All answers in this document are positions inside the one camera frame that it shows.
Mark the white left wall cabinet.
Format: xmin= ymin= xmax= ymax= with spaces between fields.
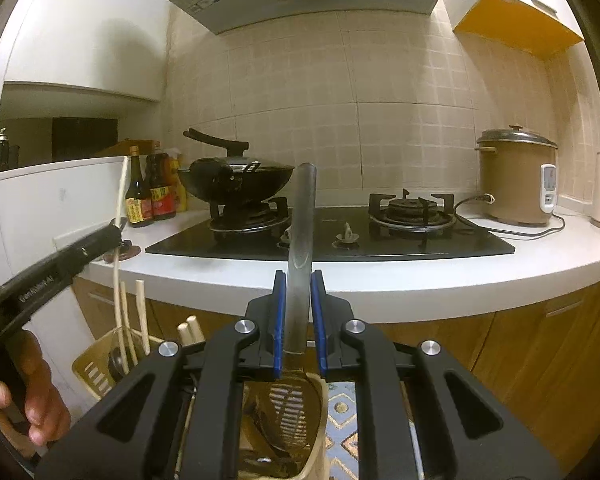
xmin=0 ymin=0 xmax=171 ymax=167

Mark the rice cooker power cable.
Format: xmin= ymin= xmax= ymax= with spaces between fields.
xmin=453 ymin=193 xmax=566 ymax=240

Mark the dark soy sauce bottle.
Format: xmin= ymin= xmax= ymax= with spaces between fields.
xmin=125 ymin=145 xmax=154 ymax=228

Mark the tan plastic utensil basket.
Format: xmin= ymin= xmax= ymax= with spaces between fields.
xmin=71 ymin=324 xmax=332 ymax=480

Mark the brown rice cooker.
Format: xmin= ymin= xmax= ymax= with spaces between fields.
xmin=476 ymin=125 xmax=558 ymax=226

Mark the round brown coaster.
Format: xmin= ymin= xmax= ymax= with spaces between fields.
xmin=102 ymin=240 xmax=142 ymax=263

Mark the black plastic spoon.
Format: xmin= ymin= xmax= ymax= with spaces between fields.
xmin=108 ymin=347 xmax=125 ymax=384

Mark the white orange wall cabinet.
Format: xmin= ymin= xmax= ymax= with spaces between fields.
xmin=443 ymin=0 xmax=584 ymax=60

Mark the red label sauce bottle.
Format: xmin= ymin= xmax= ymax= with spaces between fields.
xmin=146 ymin=140 xmax=187 ymax=220

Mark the person's left hand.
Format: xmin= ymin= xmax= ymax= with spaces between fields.
xmin=0 ymin=330 xmax=71 ymax=456

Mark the black wok with lid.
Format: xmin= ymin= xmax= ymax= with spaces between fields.
xmin=178 ymin=128 xmax=294 ymax=205

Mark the black gas stove top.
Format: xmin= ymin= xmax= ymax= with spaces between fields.
xmin=146 ymin=191 xmax=515 ymax=262

